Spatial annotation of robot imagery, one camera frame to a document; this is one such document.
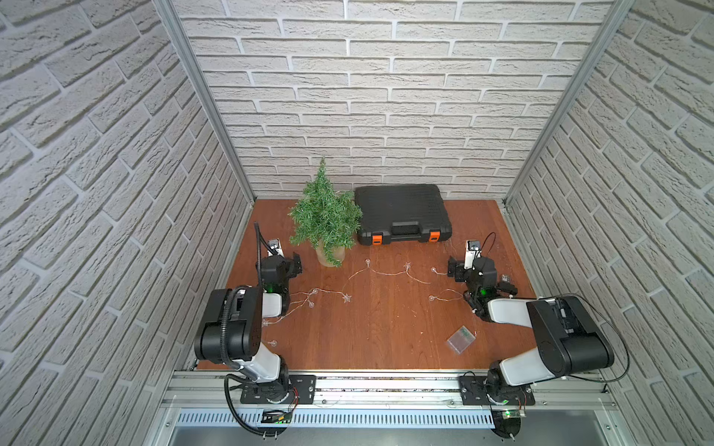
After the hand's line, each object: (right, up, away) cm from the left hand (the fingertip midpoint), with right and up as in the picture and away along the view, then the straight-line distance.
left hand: (282, 250), depth 94 cm
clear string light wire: (+58, -15, -2) cm, 60 cm away
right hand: (+65, -2, 0) cm, 65 cm away
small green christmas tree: (+18, +11, -19) cm, 29 cm away
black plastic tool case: (+43, +14, +21) cm, 50 cm away
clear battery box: (+59, -27, -10) cm, 65 cm away
